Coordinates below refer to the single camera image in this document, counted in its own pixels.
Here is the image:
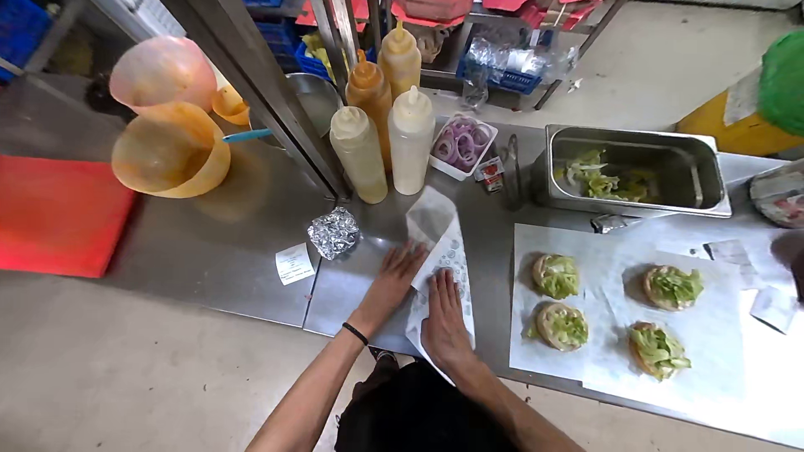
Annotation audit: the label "orange sauce squeeze bottle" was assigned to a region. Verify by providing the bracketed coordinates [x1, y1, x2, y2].
[345, 50, 394, 173]

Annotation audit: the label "person's right hand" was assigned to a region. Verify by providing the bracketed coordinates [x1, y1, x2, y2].
[421, 268, 476, 378]

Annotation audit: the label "translucent pink bowl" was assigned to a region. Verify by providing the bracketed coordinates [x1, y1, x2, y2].
[108, 35, 219, 115]

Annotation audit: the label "blue-handled utensil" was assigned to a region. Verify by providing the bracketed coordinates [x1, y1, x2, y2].
[223, 128, 273, 144]

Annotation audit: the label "metal tongs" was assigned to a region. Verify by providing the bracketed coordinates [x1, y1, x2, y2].
[504, 134, 523, 211]

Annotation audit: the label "foil-wrapped ball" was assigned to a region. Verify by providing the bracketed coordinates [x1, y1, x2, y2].
[307, 206, 361, 261]

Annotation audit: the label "rectangular stainless steel container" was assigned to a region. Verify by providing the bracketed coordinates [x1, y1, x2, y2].
[531, 123, 733, 219]

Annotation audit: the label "red flat insulated bag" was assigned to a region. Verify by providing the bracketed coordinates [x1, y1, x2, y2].
[0, 154, 138, 279]

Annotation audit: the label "yellow bin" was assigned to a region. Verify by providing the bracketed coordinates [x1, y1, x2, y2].
[675, 63, 804, 157]

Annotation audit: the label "small white paper slip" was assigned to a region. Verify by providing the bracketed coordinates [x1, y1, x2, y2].
[749, 285, 799, 335]

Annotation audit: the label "pile of red onion rings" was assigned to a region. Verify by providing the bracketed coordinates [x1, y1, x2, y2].
[431, 114, 493, 173]

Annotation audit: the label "yellow sauce squeeze bottle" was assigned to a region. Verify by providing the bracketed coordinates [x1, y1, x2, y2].
[377, 21, 422, 104]

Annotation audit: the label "person's right forearm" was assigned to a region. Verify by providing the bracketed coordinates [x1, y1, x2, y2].
[454, 354, 588, 452]

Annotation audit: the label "pile of shredded lettuce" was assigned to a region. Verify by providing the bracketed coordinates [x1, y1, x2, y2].
[554, 149, 659, 203]

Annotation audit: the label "printed white wrapping paper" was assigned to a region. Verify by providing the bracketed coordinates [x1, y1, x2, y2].
[405, 185, 477, 386]

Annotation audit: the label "small red white sachets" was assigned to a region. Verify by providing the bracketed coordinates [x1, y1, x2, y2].
[474, 156, 506, 193]

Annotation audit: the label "white squeeze bottle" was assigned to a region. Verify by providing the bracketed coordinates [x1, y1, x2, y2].
[388, 86, 436, 196]

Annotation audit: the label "small white printed receipt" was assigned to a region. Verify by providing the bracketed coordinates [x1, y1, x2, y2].
[275, 242, 316, 286]

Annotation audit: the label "person's legs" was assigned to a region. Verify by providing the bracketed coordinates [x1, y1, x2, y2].
[349, 347, 400, 403]

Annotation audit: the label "pale cream squeeze bottle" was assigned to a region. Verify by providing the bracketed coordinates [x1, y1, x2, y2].
[329, 106, 389, 205]

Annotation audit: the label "white parchment sheet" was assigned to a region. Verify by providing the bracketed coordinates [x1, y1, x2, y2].
[582, 241, 750, 412]
[509, 223, 629, 383]

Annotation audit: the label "person's left hand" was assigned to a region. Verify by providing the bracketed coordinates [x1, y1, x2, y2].
[356, 240, 430, 335]

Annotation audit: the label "lettuce topping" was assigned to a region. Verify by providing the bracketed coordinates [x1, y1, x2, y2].
[539, 254, 580, 300]
[527, 311, 589, 349]
[651, 267, 705, 307]
[631, 325, 692, 381]

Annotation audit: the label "steel rack with crates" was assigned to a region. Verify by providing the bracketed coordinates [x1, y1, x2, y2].
[244, 0, 629, 113]

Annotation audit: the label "small orange bowl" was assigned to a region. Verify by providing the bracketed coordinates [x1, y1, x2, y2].
[211, 83, 251, 126]

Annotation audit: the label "small grey paper slip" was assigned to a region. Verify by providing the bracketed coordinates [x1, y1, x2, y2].
[703, 239, 758, 290]

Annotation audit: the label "person's left forearm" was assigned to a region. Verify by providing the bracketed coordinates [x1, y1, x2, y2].
[245, 308, 378, 452]

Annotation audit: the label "steel post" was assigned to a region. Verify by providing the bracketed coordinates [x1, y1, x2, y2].
[161, 0, 353, 202]

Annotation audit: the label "green bag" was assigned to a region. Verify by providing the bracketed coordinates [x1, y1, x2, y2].
[758, 30, 804, 138]

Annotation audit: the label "white square tub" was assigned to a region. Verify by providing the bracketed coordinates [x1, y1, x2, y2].
[429, 112, 499, 182]

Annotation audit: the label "translucent orange bowl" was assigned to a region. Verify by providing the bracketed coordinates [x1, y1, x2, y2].
[111, 101, 232, 200]

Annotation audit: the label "person's body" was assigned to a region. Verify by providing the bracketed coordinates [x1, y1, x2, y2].
[335, 360, 520, 452]

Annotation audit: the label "blue crate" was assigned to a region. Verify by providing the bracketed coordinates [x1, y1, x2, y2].
[0, 0, 54, 84]

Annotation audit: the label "crumpled silver wrapper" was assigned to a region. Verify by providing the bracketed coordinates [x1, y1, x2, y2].
[590, 213, 642, 235]

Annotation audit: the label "round bun half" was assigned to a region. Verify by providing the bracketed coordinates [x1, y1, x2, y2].
[536, 303, 589, 352]
[532, 253, 579, 298]
[643, 264, 698, 312]
[629, 322, 679, 382]

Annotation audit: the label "round metal pot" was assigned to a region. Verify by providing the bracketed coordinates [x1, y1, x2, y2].
[249, 72, 343, 150]

